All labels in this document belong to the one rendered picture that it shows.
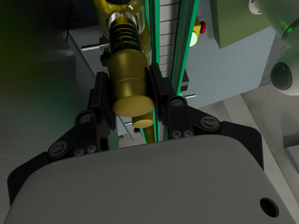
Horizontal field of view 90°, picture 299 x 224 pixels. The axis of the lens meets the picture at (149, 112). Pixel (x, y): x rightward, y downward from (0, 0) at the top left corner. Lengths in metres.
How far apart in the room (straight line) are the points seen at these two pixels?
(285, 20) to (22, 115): 0.54
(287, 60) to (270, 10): 0.19
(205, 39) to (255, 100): 2.60
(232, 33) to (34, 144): 0.64
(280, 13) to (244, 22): 0.15
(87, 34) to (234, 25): 0.46
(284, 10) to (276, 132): 2.67
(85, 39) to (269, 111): 3.02
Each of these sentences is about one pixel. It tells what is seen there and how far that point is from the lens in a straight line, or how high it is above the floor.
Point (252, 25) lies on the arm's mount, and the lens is 0.69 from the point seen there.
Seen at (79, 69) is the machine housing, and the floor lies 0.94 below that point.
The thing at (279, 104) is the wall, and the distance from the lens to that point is 3.26.
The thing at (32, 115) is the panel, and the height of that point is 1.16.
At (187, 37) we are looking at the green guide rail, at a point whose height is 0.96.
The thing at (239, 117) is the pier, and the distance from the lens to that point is 2.94.
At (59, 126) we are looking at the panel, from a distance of 0.25.
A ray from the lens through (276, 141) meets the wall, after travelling 3.07.
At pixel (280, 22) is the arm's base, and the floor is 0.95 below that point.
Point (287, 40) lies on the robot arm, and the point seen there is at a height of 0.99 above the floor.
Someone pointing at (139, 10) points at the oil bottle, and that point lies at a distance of 0.18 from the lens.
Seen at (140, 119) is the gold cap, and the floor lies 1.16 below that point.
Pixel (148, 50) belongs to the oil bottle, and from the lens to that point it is 0.22.
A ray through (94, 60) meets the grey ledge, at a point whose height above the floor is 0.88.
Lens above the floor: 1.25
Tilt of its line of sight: 26 degrees down
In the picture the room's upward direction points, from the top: 170 degrees clockwise
